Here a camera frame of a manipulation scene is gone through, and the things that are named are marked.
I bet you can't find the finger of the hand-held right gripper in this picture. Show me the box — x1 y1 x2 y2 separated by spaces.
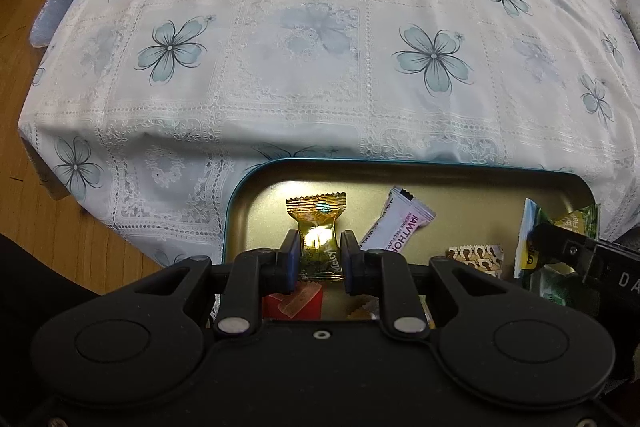
531 221 601 280

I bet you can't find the white roll cushion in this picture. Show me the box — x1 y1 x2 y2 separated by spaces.
614 0 640 32

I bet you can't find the gold foil candy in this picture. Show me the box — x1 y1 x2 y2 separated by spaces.
286 191 347 282

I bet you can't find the gold metal tin tray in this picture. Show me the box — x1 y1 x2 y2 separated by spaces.
220 157 601 323

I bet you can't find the brown heart print snack packet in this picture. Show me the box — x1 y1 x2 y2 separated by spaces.
446 244 505 280

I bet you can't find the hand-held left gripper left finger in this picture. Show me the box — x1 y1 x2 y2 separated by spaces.
132 229 303 342

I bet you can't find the stool with blue cover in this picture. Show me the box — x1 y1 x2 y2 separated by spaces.
27 0 98 48

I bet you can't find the light green pea snack packet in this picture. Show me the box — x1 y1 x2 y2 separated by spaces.
514 198 601 280

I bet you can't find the white floral tablecloth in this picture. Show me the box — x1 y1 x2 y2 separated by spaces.
17 0 640 268

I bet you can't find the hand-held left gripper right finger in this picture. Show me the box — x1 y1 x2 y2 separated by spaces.
340 229 503 340

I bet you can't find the white pink snack packet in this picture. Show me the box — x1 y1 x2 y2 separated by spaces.
359 186 436 258

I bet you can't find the red snack packet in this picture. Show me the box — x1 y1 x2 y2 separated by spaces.
261 282 323 322

